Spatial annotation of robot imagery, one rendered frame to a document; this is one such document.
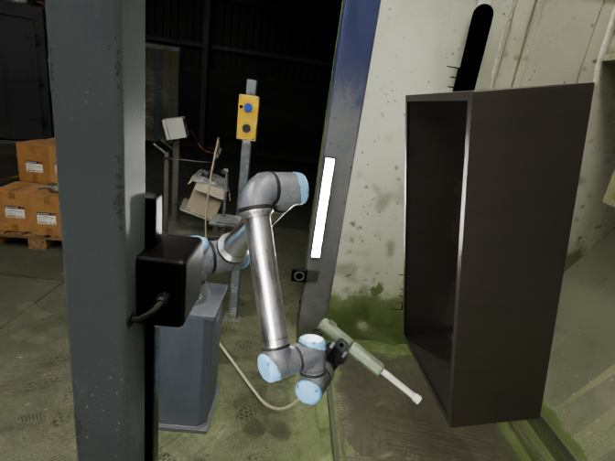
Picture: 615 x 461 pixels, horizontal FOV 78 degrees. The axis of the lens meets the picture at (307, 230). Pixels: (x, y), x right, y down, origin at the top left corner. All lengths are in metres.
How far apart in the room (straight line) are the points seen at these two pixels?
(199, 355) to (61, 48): 1.60
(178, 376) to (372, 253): 1.31
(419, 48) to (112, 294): 2.14
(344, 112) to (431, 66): 0.52
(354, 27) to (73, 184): 2.04
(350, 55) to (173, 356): 1.75
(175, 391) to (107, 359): 1.59
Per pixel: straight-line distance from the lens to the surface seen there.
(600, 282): 2.81
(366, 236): 2.38
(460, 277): 1.33
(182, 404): 2.02
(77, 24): 0.32
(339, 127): 2.23
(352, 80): 2.24
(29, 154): 4.43
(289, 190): 1.27
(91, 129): 0.32
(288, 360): 1.24
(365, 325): 2.66
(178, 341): 1.81
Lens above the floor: 1.53
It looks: 18 degrees down
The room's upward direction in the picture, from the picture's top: 8 degrees clockwise
